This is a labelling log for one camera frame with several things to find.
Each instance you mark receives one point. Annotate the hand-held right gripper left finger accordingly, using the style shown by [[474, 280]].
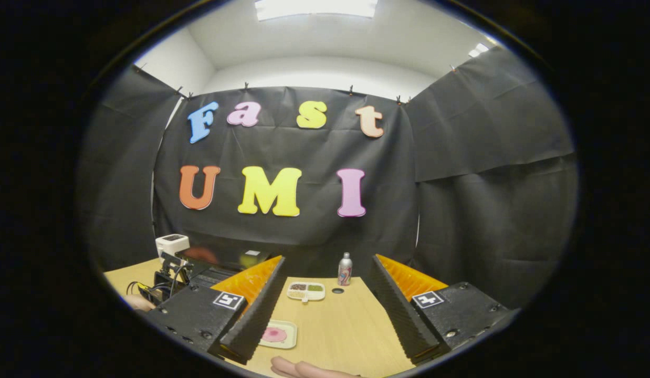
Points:
[[251, 325]]

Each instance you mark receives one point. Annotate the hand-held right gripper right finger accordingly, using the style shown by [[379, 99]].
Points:
[[404, 320]]

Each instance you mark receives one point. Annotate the pink round meat slice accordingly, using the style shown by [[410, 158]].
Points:
[[275, 335]]

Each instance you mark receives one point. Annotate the cream rectangular plate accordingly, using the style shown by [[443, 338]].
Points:
[[289, 336]]

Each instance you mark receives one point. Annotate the black electric oven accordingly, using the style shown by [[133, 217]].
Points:
[[225, 258]]

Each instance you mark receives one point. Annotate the white toaster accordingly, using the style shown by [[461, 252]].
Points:
[[171, 245]]

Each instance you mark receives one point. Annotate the white divided grain dish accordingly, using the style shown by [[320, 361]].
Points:
[[306, 291]]

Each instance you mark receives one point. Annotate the silver printed bottle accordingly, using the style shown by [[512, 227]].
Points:
[[345, 270]]

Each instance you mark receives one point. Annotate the small ceiling light panel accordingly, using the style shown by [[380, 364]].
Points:
[[478, 50]]

